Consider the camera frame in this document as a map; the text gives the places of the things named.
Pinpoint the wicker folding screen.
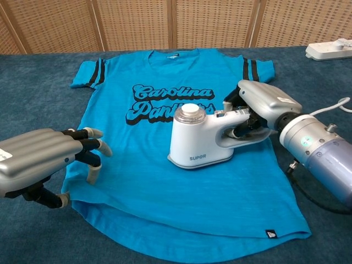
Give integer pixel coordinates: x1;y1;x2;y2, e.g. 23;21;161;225
0;0;352;55

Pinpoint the white power plug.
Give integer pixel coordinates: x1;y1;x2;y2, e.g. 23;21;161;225
333;38;352;51

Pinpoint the white power strip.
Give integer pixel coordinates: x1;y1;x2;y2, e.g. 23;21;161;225
305;41;352;62

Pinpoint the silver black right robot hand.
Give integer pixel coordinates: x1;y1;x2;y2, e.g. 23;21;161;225
223;79;304;139

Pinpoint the blue Carolina Panthers t-shirt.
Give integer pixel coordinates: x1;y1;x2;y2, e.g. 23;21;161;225
60;48;312;263

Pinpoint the white power cord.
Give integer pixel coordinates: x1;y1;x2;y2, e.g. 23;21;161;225
311;96;352;117

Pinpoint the white handheld steam iron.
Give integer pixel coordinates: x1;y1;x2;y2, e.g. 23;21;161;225
167;103;272;169

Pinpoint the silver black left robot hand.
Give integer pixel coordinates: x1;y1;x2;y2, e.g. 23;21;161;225
0;126;113;209

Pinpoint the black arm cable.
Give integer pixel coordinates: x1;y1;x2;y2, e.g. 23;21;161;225
287;161;352;215

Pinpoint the dark blue table cloth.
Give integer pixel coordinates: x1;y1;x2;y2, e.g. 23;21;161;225
0;45;352;264

